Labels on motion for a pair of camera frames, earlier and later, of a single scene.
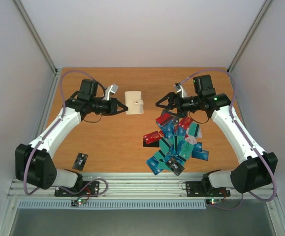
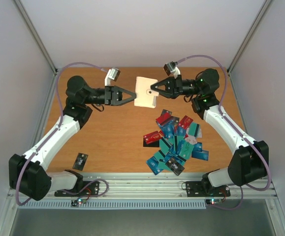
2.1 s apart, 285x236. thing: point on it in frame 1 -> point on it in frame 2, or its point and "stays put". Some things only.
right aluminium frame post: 264,7 stays put
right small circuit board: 212,201 stays put
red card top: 163,118 stays put
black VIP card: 176,167 stays put
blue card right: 204,155 stays put
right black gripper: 171,100 -> 178,86
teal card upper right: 193,129 stays put
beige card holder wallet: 134,103 -> 146,96
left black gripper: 114,103 -> 112,96
